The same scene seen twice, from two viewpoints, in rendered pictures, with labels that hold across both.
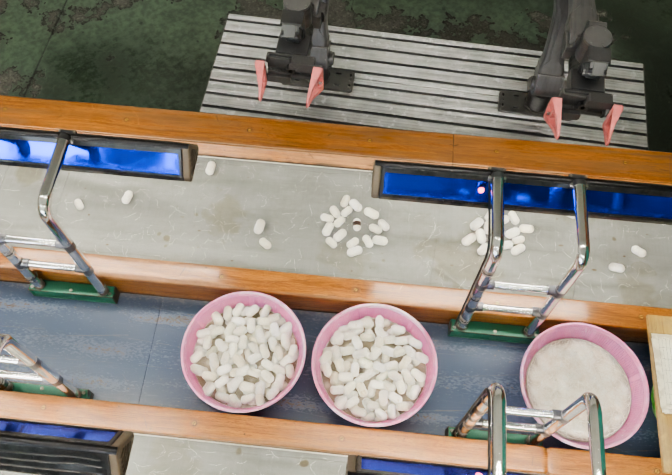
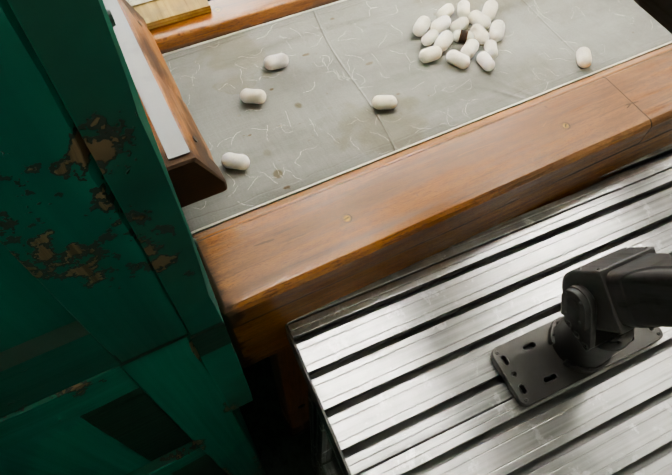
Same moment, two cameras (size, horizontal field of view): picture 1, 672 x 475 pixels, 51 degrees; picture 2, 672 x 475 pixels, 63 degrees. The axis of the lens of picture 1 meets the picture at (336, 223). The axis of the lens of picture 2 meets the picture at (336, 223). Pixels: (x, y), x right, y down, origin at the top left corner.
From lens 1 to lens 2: 1.78 m
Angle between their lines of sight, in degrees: 56
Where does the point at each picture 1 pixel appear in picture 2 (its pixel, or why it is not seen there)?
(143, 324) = not seen: outside the picture
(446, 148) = (635, 93)
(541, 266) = (377, 29)
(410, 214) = (582, 13)
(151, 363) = not seen: outside the picture
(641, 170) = (309, 218)
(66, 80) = not seen: outside the picture
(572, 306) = not seen: outside the picture
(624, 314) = (241, 3)
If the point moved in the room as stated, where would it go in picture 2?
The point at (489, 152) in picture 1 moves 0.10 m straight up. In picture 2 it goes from (573, 118) to (609, 57)
